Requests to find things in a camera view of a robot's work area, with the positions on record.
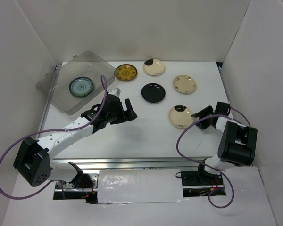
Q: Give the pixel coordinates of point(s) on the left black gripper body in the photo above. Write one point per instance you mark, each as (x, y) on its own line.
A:
(119, 111)

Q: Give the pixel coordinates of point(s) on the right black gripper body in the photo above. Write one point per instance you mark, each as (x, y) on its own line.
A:
(214, 113)

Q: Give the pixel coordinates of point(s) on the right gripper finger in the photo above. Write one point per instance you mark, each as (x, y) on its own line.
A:
(204, 123)
(204, 112)

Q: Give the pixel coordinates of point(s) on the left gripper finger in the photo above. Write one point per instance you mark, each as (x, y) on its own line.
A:
(120, 119)
(129, 113)

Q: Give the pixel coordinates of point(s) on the lime green plate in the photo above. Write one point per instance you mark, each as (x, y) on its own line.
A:
(92, 90)

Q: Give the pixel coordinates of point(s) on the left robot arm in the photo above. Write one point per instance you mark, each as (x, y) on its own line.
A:
(34, 157)

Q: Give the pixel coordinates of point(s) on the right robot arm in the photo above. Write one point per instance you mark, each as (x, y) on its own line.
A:
(237, 146)

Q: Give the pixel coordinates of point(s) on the clear plastic bin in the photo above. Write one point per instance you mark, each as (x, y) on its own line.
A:
(76, 83)

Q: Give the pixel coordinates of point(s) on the cream plate black patch right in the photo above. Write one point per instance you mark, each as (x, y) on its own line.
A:
(180, 116)

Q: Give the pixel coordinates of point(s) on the black glossy plate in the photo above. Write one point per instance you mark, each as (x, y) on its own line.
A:
(153, 93)

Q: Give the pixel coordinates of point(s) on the cream plate with brown motifs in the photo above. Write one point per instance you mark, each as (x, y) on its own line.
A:
(184, 84)

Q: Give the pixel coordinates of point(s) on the yellow patterned plate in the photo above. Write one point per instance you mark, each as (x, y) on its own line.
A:
(126, 72)

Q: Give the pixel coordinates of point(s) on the cream plate with black patch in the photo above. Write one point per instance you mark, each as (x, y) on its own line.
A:
(154, 67)

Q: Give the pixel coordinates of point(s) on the white cover panel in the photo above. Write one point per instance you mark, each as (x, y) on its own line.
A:
(139, 186)

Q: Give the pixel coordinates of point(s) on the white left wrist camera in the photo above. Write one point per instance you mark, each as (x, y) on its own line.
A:
(116, 92)

